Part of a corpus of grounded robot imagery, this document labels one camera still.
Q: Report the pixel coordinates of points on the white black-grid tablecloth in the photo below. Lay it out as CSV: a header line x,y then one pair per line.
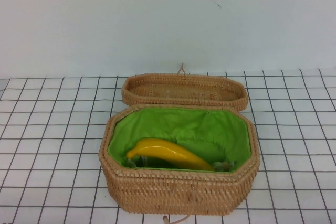
x,y
52,142

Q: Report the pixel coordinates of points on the woven rattan basket body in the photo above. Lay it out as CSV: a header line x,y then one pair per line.
x,y
168,192

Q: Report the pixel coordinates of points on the yellow plastic banana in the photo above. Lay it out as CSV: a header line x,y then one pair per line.
x,y
168,153

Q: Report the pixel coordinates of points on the rattan loop on lid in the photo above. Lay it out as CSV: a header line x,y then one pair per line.
x,y
182,68

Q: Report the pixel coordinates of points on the woven rattan basket lid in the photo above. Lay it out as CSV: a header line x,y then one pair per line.
x,y
183,100

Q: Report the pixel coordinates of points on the green fabric basket lining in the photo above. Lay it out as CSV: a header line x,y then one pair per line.
x,y
199,129

